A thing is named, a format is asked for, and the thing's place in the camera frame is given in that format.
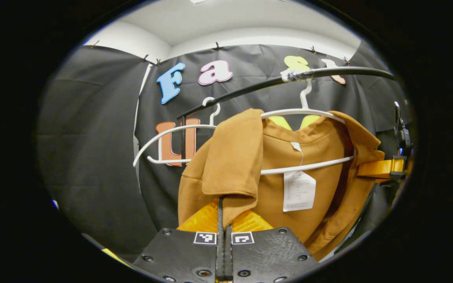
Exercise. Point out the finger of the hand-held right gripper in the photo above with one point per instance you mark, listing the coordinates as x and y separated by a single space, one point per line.
376 169

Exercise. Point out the black backdrop cloth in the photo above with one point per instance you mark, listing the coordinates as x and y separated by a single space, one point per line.
92 157

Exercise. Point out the black clothes rack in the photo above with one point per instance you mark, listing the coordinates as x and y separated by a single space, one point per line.
348 70

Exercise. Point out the white clothes hanger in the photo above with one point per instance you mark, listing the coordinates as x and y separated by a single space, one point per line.
195 126
289 112

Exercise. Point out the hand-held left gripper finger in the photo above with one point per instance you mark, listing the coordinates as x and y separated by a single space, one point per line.
220 243
229 255

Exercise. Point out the brown shirt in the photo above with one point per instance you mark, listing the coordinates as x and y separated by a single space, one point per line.
234 157

